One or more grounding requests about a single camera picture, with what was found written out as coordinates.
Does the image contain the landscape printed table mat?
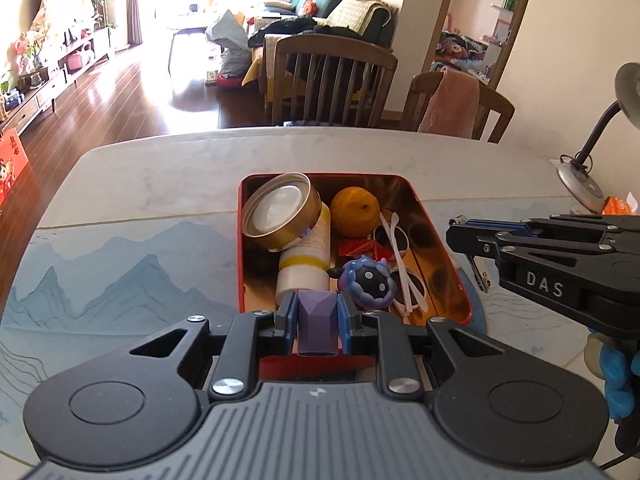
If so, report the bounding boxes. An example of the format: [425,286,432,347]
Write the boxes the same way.
[0,197,640,480]

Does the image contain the beige knitted blanket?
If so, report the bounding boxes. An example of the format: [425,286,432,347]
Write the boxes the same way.
[325,0,391,36]

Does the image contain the dark curtain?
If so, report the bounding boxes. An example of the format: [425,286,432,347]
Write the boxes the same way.
[125,0,146,46]

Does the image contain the black jacket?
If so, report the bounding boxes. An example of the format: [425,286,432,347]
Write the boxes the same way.
[250,15,361,41]

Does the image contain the silver nail clipper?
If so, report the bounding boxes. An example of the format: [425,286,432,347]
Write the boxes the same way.
[464,254,490,293]

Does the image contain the purple plastic block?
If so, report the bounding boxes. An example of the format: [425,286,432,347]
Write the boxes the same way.
[296,290,341,358]

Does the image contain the round gold can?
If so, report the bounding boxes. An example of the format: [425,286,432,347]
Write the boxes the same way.
[241,172,323,252]

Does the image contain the white TV cabinet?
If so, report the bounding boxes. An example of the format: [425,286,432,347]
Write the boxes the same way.
[0,25,116,131]

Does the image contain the orange packet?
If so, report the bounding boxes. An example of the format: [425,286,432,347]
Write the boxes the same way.
[602,194,640,217]

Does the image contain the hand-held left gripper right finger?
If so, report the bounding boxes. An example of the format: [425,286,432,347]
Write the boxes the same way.
[337,292,506,402]

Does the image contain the grey paper bag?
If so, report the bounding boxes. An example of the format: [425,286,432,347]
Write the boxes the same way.
[205,9,251,81]

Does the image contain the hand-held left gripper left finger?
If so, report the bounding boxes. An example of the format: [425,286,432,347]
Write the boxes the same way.
[127,292,296,402]

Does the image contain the pink bag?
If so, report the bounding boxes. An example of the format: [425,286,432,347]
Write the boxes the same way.
[67,50,95,72]

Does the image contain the white wall shelf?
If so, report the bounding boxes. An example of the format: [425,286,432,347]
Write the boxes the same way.
[492,0,526,61]

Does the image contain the pink cloth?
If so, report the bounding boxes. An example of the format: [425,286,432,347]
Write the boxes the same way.
[417,67,481,139]

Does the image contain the purple round toy figure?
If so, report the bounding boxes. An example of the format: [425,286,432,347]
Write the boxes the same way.
[327,256,398,311]

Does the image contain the grey gooseneck desk lamp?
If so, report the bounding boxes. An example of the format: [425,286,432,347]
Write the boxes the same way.
[556,62,640,215]

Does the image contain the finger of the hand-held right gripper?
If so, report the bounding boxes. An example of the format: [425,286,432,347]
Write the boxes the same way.
[446,219,617,267]
[520,214,640,244]

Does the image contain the low coffee table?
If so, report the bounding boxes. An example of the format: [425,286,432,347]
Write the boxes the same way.
[167,10,226,73]

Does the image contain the red foil packet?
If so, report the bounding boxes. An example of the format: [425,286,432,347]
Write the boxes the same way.
[336,237,396,261]

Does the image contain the orange fruit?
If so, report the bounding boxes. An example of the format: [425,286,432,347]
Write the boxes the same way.
[330,186,382,239]

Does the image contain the white bottle with yellow label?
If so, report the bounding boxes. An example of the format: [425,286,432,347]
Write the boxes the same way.
[275,202,332,308]

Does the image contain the orange gift box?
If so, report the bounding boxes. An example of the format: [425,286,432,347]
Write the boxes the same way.
[0,127,28,206]

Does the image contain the red metal tin box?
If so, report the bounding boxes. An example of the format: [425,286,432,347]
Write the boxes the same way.
[237,172,473,382]

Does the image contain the white frame sunglasses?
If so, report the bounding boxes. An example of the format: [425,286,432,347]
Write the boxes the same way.
[372,211,431,317]

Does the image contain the person's right hand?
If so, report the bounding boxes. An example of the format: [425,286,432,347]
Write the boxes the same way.
[599,339,640,424]

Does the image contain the wooden slat-back dining chair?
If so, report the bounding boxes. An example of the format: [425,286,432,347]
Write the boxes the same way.
[262,34,399,128]

